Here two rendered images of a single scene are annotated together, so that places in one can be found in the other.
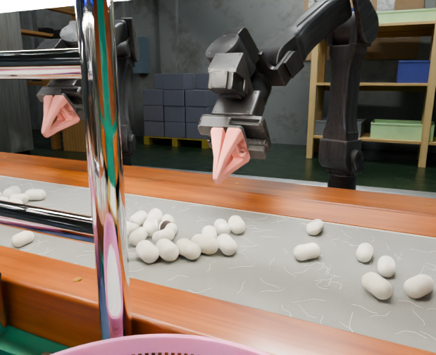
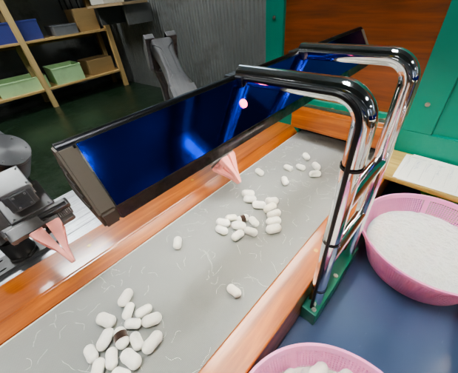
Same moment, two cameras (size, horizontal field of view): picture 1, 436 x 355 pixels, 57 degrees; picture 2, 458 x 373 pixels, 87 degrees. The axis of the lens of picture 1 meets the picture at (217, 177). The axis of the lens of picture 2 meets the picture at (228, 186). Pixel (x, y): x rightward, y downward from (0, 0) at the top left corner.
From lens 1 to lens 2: 65 cm
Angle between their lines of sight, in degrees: 64
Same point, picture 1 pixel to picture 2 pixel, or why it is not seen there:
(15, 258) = (288, 280)
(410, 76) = (0, 38)
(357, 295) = (314, 180)
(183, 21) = not seen: outside the picture
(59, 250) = (250, 271)
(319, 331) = not seen: hidden behind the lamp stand
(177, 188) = (178, 206)
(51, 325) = not seen: hidden behind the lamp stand
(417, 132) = (36, 83)
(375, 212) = (256, 152)
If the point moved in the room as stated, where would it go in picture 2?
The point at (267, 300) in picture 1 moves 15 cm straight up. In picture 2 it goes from (316, 200) to (325, 152)
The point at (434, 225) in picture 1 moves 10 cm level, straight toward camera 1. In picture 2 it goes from (271, 144) to (294, 154)
